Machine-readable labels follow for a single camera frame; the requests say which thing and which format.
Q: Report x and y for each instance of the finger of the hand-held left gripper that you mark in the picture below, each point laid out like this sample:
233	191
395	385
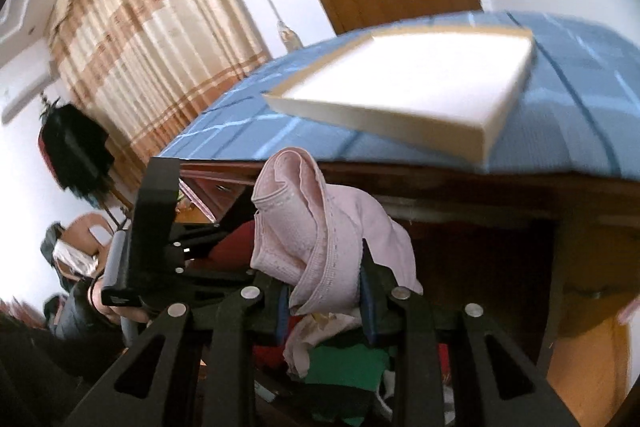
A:
210	287
220	234

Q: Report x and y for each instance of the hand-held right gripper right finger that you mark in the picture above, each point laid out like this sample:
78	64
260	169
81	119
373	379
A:
367	312

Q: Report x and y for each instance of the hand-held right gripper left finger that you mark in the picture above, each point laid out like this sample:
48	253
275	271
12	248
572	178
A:
281	317

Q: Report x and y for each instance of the green and black underwear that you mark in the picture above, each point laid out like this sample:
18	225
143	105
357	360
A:
350	367

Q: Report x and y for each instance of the pink underwear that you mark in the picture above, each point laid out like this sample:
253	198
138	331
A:
300	232

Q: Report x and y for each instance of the wooden drawer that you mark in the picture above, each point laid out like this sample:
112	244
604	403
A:
480	257

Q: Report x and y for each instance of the white tray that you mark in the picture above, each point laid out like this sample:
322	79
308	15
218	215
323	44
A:
400	72

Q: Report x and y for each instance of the person's left forearm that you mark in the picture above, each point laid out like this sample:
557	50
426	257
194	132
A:
75	327

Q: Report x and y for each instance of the person's left hand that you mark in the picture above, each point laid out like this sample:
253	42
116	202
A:
117	311

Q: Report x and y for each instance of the wooden chair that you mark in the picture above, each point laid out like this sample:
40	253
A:
82	227

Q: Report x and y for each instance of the black hanging bag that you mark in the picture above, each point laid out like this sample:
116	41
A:
75	147

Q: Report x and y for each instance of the beige striped curtain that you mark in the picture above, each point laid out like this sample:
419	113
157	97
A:
150	32

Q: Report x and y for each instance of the curtain tieback tassel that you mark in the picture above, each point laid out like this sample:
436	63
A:
285	29

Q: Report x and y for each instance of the blue plaid bed cover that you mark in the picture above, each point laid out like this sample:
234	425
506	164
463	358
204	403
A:
575	107

